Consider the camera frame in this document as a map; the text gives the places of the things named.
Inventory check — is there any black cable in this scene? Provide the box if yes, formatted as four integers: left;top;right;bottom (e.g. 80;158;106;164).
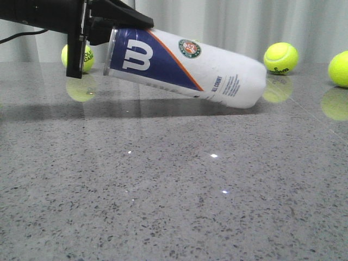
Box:
0;28;49;44

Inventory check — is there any yellow tennis ball far left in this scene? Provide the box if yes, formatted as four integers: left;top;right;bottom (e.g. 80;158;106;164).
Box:
61;45;95;73

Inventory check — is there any yellow tennis ball far right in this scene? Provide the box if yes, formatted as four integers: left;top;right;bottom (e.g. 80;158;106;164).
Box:
328;51;347;88

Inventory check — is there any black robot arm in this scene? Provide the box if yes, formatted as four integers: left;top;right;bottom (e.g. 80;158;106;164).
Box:
1;0;154;78

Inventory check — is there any white blue tennis ball can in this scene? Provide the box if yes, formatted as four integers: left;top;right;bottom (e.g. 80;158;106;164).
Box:
104;28;266;109

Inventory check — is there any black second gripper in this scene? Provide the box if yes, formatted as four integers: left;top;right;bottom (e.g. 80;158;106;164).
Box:
66;0;154;79

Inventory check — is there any yellow tennis ball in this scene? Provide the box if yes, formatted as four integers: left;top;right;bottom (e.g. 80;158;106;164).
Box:
328;51;347;88
61;45;95;73
263;42;299;74

